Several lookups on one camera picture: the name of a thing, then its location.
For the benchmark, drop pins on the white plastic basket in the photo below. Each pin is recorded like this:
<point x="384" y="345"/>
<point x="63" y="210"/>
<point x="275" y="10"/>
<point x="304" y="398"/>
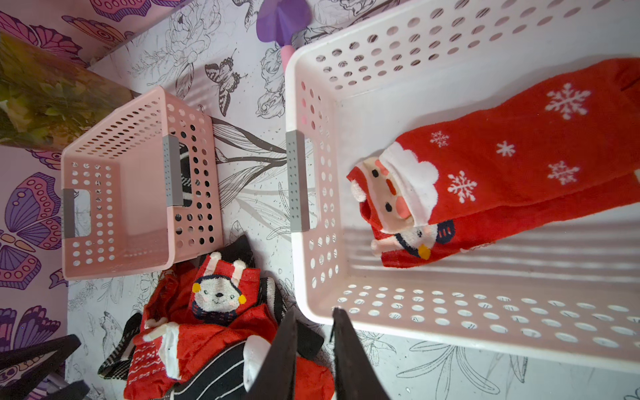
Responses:
<point x="566" y="291"/>

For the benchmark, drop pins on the black pinstripe sock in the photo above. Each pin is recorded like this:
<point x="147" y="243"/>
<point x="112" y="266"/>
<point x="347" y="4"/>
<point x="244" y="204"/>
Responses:
<point x="227" y="376"/>

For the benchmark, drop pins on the red bear sock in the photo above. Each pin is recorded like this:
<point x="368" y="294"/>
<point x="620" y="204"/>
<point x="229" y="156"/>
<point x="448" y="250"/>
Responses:
<point x="222" y="291"/>

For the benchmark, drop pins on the purple pink garden trowel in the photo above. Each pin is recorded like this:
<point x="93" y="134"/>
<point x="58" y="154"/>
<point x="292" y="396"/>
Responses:
<point x="279" y="20"/>

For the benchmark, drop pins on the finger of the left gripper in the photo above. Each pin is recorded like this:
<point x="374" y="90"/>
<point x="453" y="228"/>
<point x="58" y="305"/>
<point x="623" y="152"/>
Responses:
<point x="48" y="390"/>
<point x="39" y="360"/>

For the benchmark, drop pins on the artificial plant bouquet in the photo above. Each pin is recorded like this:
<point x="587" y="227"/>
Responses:
<point x="48" y="102"/>

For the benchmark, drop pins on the red sock right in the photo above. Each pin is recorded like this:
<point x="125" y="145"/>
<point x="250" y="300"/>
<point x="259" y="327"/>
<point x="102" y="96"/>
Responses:
<point x="312" y="380"/>

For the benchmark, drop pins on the red penguin sock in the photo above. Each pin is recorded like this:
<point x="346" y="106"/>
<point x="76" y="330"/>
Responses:
<point x="421" y="246"/>

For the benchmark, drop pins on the red snowflake santa sock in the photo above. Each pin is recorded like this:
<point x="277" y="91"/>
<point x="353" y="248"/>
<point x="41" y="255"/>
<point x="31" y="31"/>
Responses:
<point x="568" y="133"/>

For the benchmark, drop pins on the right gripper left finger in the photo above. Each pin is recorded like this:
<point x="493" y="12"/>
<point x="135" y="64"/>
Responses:
<point x="277" y="376"/>

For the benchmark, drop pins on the black white striped sock left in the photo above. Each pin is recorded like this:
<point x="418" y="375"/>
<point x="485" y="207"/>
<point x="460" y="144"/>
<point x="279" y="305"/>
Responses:
<point x="117" y="364"/>

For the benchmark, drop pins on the red patterned sock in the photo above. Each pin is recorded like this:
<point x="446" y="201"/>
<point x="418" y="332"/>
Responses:
<point x="147" y="375"/>

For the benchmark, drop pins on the pink plastic basket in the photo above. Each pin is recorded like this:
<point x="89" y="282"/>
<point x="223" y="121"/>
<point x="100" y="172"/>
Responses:
<point x="140" y="190"/>

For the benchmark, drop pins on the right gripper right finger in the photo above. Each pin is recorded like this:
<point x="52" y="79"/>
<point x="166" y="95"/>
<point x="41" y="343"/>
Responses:
<point x="355" y="377"/>

